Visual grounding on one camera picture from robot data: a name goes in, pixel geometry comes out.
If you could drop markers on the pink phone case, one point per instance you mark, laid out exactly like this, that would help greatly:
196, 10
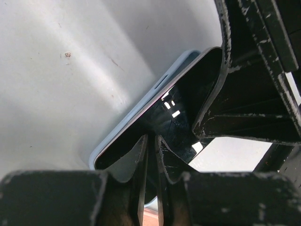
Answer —
150, 217

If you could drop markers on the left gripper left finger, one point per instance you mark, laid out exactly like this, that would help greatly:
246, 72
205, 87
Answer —
110, 197

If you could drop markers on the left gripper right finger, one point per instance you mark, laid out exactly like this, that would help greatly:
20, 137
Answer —
187, 197

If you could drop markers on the blue phone case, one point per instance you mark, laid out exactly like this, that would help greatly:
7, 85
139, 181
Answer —
162, 111

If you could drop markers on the black phone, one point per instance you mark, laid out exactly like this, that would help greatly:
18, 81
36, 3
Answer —
199, 79

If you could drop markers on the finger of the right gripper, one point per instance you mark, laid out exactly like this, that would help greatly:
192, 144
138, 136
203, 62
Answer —
252, 97

